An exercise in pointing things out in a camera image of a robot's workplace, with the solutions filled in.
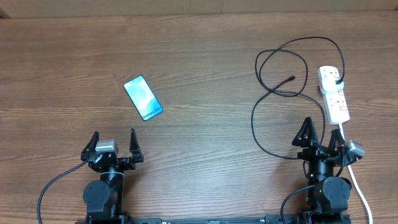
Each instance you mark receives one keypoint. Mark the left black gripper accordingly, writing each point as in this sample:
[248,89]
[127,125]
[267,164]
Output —
[129,163]

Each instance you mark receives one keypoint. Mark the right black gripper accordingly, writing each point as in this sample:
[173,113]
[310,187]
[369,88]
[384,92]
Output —
[314,150]

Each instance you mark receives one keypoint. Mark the blue Galaxy smartphone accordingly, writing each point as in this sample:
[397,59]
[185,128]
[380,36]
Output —
[143,98]

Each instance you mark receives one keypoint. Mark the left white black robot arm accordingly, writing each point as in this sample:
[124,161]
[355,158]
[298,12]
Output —
[104,197]

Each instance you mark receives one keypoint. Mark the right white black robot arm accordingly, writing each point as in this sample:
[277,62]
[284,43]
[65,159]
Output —
[327,193]

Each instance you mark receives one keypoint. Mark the white power strip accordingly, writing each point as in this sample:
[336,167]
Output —
[335,103]

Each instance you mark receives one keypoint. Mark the white USB wall charger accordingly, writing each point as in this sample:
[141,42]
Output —
[330,84]

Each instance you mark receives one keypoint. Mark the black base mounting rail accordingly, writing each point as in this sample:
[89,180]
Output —
[268,219]

